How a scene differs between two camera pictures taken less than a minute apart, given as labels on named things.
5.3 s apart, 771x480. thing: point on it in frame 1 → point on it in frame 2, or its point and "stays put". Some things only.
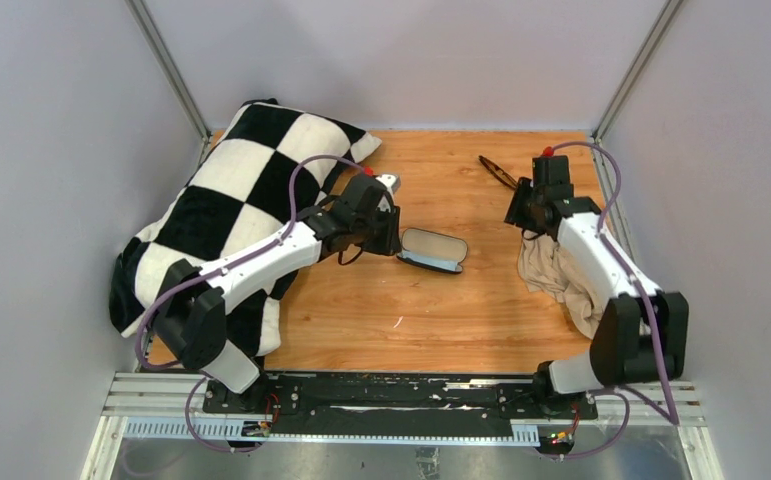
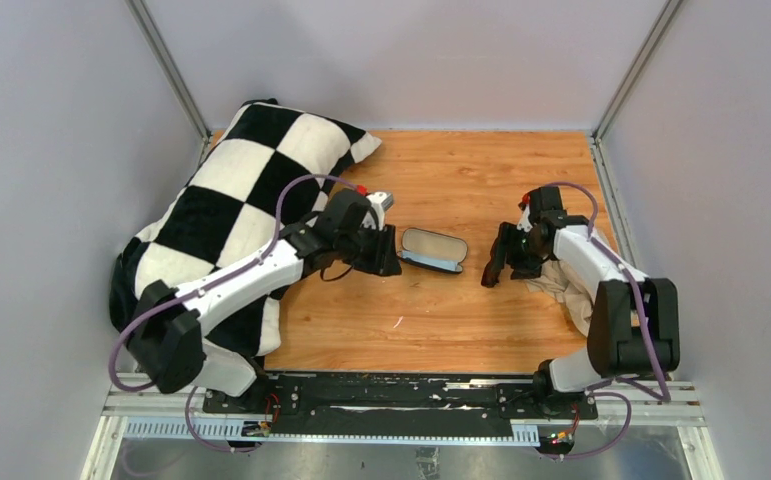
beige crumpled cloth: (545, 270) stays put
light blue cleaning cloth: (432, 261) stays put
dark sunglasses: (499, 172) → (509, 249)
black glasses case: (433, 250) stays put
